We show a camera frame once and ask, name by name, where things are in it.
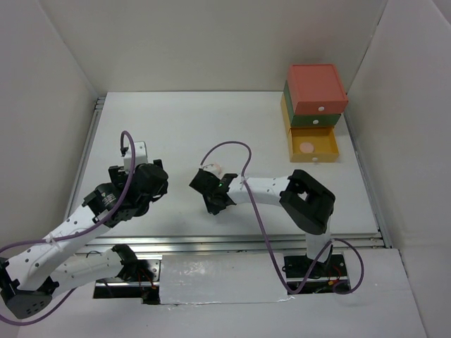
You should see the bare peach makeup puff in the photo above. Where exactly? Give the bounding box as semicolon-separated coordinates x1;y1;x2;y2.
299;142;315;154

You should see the green drawer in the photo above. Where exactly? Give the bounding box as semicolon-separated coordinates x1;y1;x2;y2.
283;82;342;127

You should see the red top drawer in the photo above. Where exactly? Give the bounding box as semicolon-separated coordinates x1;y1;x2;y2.
288;64;348;115

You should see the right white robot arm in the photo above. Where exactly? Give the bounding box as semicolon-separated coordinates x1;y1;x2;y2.
190;169;336;276

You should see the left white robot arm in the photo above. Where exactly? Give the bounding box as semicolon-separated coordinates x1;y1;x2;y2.
1;160;168;320

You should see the white foil-edged cover plate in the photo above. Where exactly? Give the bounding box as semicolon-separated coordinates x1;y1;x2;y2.
159;253;290;305

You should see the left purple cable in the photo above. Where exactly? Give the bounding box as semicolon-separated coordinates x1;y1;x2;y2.
0;130;137;324

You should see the purple cable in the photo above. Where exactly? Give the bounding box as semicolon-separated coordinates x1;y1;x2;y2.
0;130;137;324
199;141;364;296

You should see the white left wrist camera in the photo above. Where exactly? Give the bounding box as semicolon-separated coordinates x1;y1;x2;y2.
123;141;148;173

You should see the aluminium frame rail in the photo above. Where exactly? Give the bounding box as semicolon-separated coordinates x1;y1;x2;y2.
63;94;392;254

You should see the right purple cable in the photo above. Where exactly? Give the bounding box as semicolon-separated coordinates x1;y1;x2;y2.
199;141;364;296

